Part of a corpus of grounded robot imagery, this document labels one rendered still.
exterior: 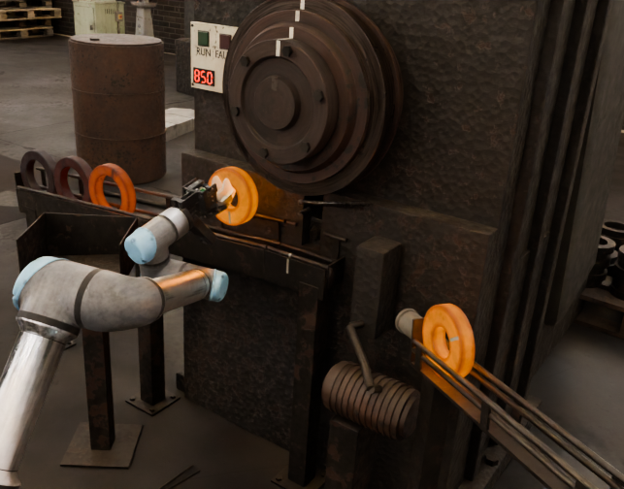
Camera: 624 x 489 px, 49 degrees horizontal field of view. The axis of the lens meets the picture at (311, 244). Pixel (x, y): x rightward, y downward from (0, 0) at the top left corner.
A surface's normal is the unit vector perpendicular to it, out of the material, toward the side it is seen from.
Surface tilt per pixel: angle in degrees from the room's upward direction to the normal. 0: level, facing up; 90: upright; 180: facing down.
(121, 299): 62
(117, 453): 0
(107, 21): 90
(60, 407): 1
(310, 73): 90
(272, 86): 90
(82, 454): 0
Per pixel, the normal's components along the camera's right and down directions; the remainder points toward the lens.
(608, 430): 0.06, -0.92
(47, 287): -0.13, -0.33
